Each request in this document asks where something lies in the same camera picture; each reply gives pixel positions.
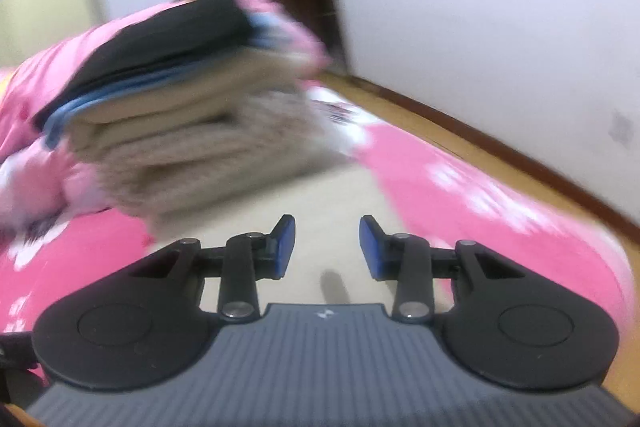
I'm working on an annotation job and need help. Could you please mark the black folded garment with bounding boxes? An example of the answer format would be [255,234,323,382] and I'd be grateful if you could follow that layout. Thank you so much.
[32,0,253,128]

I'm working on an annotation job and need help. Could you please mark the beige folded garment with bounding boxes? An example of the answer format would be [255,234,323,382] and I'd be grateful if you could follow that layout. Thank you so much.
[70,47,311,142]

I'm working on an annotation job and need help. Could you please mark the pale green wardrobe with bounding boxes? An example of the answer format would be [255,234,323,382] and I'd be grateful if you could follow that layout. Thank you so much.
[0,0,108,70]

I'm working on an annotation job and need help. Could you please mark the pink floral bed blanket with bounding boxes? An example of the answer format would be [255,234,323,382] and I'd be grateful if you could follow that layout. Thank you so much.
[0,82,633,358]

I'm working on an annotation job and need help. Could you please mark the pink floral quilt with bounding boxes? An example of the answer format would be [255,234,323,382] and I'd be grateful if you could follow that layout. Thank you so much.
[0,0,331,228]

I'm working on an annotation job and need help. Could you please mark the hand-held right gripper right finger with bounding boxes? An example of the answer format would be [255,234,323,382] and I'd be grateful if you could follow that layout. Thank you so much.
[359,214,526,324]

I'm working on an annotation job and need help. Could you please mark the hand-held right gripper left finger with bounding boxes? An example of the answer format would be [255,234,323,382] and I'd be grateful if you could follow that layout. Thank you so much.
[130,214,297,323]

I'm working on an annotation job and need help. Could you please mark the khaki pants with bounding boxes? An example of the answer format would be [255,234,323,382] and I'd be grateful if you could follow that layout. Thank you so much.
[200,159,416,308]

